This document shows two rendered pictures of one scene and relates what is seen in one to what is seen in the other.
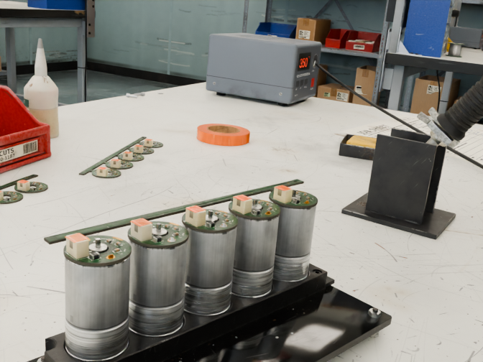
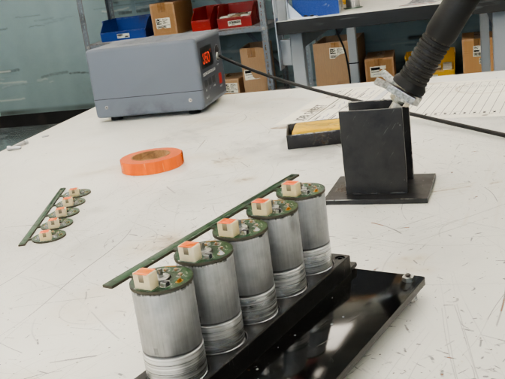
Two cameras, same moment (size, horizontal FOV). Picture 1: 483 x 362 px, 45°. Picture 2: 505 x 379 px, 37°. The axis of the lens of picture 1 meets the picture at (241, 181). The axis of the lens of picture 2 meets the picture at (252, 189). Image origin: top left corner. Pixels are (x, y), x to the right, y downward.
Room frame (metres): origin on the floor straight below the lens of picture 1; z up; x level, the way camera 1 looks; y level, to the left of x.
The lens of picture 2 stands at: (-0.08, 0.06, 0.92)
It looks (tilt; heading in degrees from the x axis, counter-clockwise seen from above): 16 degrees down; 350
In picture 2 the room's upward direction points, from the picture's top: 8 degrees counter-clockwise
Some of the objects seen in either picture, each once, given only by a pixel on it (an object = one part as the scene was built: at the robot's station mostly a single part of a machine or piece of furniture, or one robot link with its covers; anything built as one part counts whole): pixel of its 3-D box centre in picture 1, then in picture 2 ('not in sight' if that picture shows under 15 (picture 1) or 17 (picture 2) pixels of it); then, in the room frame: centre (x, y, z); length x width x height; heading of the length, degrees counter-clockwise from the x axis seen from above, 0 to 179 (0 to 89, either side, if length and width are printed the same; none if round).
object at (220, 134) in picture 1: (223, 133); (152, 161); (0.64, 0.03, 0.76); 0.06 x 0.06 x 0.01
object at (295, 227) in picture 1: (287, 241); (305, 235); (0.28, -0.03, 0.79); 0.02 x 0.02 x 0.05
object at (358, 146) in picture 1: (376, 148); (324, 131); (0.63, -0.15, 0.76); 0.07 x 0.05 x 0.02; 74
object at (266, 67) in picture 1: (264, 67); (159, 74); (0.95, -0.02, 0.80); 0.15 x 0.12 x 0.10; 65
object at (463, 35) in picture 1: (467, 37); not in sight; (3.04, -1.08, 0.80); 0.15 x 0.12 x 0.10; 57
